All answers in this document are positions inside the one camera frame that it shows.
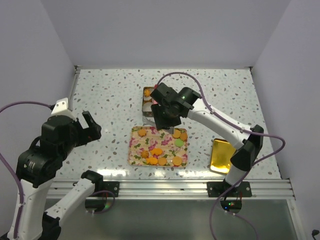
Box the orange leaf cookie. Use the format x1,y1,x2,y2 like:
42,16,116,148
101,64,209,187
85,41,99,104
138,128,147,137

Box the swirl butter cookie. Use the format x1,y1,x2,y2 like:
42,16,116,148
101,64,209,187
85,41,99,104
140,150,149,159
143,89,151,98

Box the gold tin lid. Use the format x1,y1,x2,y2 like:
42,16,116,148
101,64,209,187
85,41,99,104
210,138,236,174

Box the metal tongs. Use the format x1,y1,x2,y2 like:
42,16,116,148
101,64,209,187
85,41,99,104
142,116,175,135

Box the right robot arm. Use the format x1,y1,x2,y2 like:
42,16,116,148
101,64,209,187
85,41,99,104
150,83,264,197

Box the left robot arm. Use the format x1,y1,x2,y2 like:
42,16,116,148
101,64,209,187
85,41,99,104
0,111,104,240

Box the round orange cookie top-right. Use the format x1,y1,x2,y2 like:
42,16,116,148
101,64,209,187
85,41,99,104
172,129,181,139

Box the white paper cup bottom-left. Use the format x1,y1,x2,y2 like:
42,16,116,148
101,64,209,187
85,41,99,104
142,102,153,116

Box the floral cookie tin box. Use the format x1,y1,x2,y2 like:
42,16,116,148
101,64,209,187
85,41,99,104
141,86,155,117

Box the scalloped orange cookie right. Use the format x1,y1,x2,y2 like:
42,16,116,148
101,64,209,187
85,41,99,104
179,132,188,141

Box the green sandwich cookie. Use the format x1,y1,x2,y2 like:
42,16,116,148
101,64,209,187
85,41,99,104
174,138,184,148

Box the white paper cup top-left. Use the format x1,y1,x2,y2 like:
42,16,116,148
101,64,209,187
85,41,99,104
143,88,154,102

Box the floral serving tray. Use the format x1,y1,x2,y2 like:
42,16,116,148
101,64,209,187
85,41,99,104
128,126,188,168

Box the plain round orange cookie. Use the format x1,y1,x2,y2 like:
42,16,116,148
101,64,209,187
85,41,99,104
158,157,168,166

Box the dotted round cookie bottom-right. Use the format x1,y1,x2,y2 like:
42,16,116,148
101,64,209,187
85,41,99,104
172,156,183,166

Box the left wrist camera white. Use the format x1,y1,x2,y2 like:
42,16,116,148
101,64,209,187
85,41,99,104
51,97,69,116

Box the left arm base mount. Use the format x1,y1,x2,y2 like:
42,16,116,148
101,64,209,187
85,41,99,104
94,181,120,198

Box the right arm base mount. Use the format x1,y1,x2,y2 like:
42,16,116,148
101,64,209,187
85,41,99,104
206,181,253,198

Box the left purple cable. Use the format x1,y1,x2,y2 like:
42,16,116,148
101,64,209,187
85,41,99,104
0,100,55,240

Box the aluminium frame rail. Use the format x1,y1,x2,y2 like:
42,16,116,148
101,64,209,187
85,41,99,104
32,177,296,201

